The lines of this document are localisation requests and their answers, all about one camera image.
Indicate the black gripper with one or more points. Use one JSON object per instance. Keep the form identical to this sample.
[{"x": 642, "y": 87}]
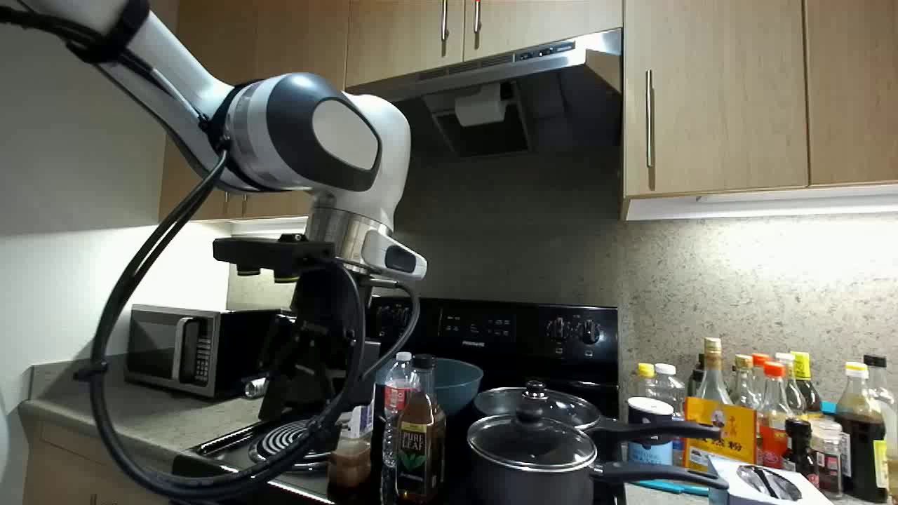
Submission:
[{"x": 326, "y": 309}]

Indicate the clear water bottle red label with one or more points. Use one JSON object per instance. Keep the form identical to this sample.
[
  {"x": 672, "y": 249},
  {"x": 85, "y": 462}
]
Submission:
[{"x": 397, "y": 393}]

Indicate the small tea bottle white label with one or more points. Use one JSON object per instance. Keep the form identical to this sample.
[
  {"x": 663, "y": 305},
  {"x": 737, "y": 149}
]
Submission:
[{"x": 351, "y": 468}]

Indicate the Pure Leaf tea bottle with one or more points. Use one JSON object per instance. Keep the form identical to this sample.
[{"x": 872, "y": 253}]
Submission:
[{"x": 423, "y": 451}]

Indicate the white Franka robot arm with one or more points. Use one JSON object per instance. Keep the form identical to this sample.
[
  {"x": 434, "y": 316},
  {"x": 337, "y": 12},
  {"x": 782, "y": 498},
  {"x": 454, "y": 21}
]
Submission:
[{"x": 281, "y": 131}]

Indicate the blue bowl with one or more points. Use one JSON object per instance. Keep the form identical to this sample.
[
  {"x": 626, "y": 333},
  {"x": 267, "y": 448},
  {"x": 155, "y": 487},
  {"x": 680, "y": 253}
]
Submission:
[{"x": 458, "y": 382}]

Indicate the black electric stove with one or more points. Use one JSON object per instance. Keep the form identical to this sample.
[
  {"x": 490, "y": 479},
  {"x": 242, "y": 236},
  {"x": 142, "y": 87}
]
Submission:
[{"x": 487, "y": 327}]

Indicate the black coil burner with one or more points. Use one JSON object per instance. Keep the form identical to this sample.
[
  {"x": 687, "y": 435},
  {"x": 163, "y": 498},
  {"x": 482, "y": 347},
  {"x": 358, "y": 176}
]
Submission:
[{"x": 281, "y": 438}]

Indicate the black microwave oven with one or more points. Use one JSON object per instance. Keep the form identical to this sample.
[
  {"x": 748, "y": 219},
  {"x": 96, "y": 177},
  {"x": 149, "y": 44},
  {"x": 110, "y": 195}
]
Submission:
[{"x": 170, "y": 347}]

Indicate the pan glass lid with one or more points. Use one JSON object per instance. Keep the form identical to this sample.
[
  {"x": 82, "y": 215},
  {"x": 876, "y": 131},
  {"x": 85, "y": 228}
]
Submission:
[{"x": 510, "y": 402}]

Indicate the large black pot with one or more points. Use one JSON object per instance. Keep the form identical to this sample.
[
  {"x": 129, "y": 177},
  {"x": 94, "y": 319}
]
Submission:
[{"x": 534, "y": 482}]

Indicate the wooden lower cabinet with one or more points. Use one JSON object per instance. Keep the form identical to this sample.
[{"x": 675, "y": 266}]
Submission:
[{"x": 73, "y": 479}]

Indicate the wooden cabinet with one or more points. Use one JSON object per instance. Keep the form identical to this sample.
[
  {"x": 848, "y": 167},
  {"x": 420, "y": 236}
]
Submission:
[
  {"x": 281, "y": 38},
  {"x": 73, "y": 479}
]

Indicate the clear bottle yellow cap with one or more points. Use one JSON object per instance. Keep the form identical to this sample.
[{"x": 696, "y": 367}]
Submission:
[{"x": 646, "y": 381}]

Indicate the white hood lamp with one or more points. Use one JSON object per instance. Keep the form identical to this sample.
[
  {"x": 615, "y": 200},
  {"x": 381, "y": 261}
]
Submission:
[{"x": 482, "y": 104}]

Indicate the dark jar white lid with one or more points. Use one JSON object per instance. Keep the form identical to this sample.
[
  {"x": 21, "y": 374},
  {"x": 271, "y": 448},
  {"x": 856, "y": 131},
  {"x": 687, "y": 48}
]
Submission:
[{"x": 649, "y": 438}]

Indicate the clear bottle white cap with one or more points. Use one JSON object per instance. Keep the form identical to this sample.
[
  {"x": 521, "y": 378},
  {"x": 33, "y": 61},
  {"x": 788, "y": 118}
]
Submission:
[{"x": 668, "y": 388}]

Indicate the wooden upper cabinet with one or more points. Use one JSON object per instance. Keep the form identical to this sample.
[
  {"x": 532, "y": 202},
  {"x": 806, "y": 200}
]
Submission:
[{"x": 281, "y": 38}]

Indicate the wooden upper cabinet door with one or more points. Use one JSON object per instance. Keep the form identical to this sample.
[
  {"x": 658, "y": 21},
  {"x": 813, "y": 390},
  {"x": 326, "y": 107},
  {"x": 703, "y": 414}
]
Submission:
[
  {"x": 856, "y": 85},
  {"x": 395, "y": 38},
  {"x": 550, "y": 17},
  {"x": 730, "y": 94}
]

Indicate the teal mat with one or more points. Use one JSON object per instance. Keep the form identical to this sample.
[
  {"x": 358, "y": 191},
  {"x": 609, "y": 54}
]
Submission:
[{"x": 675, "y": 487}]

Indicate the steel range hood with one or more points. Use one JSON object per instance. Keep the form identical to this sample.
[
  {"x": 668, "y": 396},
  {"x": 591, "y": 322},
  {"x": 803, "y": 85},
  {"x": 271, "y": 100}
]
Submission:
[{"x": 563, "y": 94}]

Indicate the tall bottle gold cap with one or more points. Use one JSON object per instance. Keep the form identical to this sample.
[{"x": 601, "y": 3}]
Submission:
[{"x": 715, "y": 374}]

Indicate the yellow box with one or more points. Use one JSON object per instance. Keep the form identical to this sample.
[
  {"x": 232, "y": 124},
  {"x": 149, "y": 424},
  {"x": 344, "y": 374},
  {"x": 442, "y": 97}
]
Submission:
[{"x": 719, "y": 435}]

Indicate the small bottle yellow cap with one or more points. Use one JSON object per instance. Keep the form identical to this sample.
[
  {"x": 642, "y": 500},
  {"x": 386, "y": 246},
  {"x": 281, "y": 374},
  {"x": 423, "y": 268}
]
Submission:
[{"x": 741, "y": 382}]

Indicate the red label bottle orange cap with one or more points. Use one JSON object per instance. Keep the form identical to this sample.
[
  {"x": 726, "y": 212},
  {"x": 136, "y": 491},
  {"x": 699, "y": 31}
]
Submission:
[{"x": 776, "y": 423}]

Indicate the white toaster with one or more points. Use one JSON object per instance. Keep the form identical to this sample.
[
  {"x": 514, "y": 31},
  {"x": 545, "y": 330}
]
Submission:
[{"x": 776, "y": 482}]

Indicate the small dark sauce bottle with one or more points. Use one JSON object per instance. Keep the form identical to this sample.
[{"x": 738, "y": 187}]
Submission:
[{"x": 799, "y": 444}]

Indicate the under-cabinet light strip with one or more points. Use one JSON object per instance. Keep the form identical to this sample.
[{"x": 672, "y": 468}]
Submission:
[{"x": 766, "y": 202}]

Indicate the green bottle yellow cap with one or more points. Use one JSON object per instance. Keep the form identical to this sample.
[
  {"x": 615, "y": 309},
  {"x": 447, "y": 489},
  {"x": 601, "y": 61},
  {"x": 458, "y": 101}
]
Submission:
[{"x": 806, "y": 388}]

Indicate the jar with red label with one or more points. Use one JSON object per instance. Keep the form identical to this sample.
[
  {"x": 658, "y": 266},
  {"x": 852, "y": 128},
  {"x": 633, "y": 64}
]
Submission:
[{"x": 827, "y": 459}]

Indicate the large soy sauce bottle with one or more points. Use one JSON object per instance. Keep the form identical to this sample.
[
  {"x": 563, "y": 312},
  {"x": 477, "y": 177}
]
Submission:
[{"x": 861, "y": 451}]

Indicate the clear bottle black cap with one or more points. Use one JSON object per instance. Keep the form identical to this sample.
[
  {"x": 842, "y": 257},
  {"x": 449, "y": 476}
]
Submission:
[{"x": 887, "y": 402}]

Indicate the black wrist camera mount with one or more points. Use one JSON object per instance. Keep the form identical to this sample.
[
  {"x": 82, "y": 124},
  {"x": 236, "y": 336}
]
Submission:
[{"x": 261, "y": 253}]

